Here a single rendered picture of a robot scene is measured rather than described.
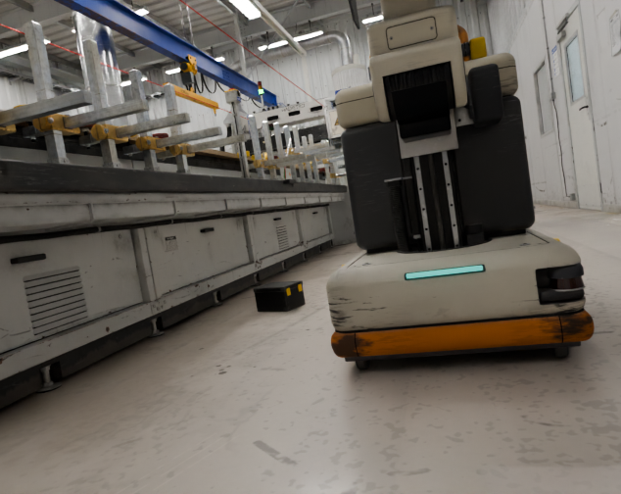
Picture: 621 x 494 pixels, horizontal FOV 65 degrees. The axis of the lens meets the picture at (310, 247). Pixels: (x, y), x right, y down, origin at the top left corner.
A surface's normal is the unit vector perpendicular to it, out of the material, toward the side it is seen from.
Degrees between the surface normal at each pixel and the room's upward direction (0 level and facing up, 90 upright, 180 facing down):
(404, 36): 98
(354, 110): 90
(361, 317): 90
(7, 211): 90
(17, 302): 90
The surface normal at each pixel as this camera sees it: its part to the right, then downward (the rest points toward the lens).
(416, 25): -0.25, 0.25
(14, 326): 0.95, -0.13
